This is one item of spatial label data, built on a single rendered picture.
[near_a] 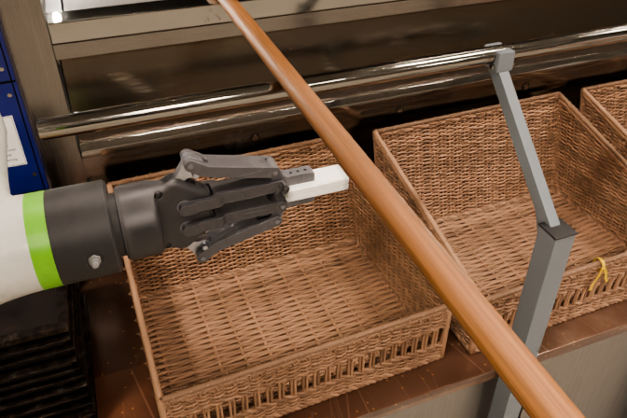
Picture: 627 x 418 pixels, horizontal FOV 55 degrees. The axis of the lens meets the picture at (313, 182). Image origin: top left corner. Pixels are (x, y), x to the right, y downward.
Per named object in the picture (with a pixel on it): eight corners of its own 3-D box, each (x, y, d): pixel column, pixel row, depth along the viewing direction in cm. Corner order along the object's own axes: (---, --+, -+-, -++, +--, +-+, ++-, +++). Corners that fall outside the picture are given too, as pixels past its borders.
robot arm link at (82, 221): (68, 312, 56) (43, 234, 51) (63, 235, 65) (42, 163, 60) (135, 295, 58) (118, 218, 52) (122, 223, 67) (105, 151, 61)
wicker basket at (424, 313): (124, 278, 140) (101, 179, 124) (346, 220, 158) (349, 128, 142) (166, 463, 103) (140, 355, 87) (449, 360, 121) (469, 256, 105)
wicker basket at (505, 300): (362, 220, 158) (368, 127, 142) (537, 174, 175) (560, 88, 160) (468, 360, 121) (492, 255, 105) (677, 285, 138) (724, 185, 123)
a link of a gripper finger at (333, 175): (278, 181, 65) (277, 175, 65) (338, 169, 67) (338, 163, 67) (286, 197, 63) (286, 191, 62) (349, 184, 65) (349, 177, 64)
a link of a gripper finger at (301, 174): (264, 183, 64) (263, 159, 62) (310, 174, 65) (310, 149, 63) (269, 190, 63) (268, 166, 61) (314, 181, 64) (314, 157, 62)
